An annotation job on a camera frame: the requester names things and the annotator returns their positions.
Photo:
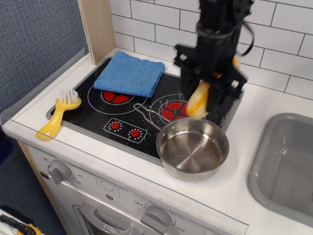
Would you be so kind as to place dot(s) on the yellow black object bottom left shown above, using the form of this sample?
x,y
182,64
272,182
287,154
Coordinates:
x,y
23,229

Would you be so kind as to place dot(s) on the grey left oven knob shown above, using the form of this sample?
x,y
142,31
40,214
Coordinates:
x,y
59,171

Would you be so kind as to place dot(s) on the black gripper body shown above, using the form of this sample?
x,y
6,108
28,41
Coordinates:
x,y
212,52

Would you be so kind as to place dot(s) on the blue folded cloth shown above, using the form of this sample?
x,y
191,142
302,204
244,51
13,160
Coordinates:
x,y
130,75

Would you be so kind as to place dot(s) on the grey right oven knob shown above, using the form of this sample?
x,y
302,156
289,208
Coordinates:
x,y
156,219

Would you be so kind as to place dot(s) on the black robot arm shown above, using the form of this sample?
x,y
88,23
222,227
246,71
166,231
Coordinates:
x,y
223,15

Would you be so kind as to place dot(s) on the black toy stovetop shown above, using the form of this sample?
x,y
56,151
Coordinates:
x,y
129,123

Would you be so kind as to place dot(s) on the white toy oven front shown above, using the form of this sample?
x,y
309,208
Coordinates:
x,y
90,205

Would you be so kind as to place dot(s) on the grey oven knob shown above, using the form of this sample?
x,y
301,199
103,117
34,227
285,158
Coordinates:
x,y
59,171
156,219

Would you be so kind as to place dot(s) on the wooden side post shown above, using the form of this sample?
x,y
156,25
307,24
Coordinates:
x,y
98,27

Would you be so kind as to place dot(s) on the grey sink basin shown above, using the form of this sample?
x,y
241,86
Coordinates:
x,y
281,175

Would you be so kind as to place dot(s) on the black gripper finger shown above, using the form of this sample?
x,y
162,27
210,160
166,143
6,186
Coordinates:
x,y
217,95
190,80

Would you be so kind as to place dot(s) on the toy bread loaf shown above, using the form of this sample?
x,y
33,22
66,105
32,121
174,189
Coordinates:
x,y
199,100

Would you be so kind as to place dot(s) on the stainless steel pot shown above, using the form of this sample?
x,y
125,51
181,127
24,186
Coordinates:
x,y
191,149

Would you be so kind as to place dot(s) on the yellow dish brush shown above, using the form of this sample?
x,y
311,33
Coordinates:
x,y
68,100

